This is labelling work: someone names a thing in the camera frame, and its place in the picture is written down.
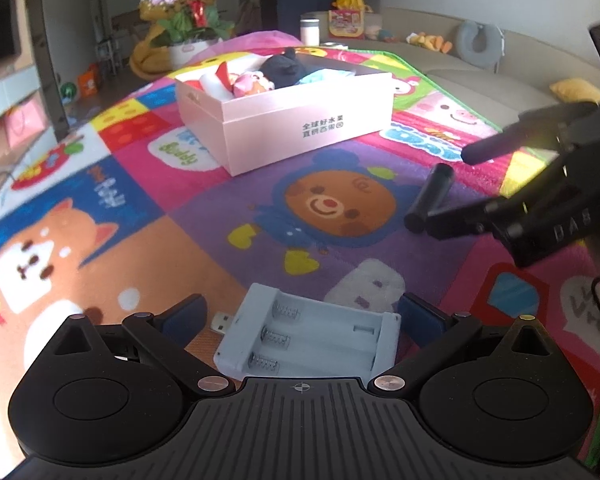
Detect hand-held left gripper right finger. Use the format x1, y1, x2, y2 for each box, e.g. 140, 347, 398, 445
369, 292, 557, 394

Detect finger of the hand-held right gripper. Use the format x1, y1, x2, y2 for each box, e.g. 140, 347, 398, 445
461, 101, 600, 166
424, 191, 537, 242

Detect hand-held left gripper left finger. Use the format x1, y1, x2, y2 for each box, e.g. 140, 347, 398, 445
54, 293, 235, 395

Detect black cylinder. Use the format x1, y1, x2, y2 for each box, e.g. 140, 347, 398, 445
404, 163, 455, 234

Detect light blue battery holder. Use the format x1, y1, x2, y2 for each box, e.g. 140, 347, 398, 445
210, 283, 402, 380

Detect pink cardboard box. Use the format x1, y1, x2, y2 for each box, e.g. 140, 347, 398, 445
174, 52, 395, 177

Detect white and blue cloth toy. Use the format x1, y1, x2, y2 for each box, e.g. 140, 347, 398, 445
296, 69, 356, 86

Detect pink pig toy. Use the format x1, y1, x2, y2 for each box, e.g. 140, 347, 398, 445
232, 71, 276, 98

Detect beige sofa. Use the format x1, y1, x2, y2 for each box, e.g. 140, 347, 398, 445
325, 7, 600, 126

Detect yellow throw cushion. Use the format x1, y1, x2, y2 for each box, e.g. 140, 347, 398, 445
550, 78, 600, 106

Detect colourful printed play mat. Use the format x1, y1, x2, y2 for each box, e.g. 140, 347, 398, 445
0, 42, 600, 480

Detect grey neck pillow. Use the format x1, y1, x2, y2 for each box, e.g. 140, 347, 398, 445
455, 20, 503, 65

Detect orange plush toys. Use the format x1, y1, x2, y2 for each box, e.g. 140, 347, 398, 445
406, 31, 453, 55

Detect printed gift bag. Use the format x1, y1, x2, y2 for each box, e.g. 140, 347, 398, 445
328, 7, 367, 41

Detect white jar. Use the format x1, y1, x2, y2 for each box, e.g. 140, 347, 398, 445
300, 17, 321, 46

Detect black plush toy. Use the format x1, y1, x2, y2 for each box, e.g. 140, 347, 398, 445
258, 47, 311, 90

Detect pink paper bag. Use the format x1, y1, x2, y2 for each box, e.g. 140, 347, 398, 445
5, 100, 48, 148

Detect dark cabinet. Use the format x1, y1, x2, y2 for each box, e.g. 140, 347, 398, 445
257, 0, 381, 38

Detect orange box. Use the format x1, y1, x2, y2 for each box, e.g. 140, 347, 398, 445
77, 64, 101, 97

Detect metal rack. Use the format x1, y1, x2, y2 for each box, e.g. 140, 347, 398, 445
97, 0, 118, 76

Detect purple potted flowers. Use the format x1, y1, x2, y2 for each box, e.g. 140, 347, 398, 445
141, 0, 236, 68

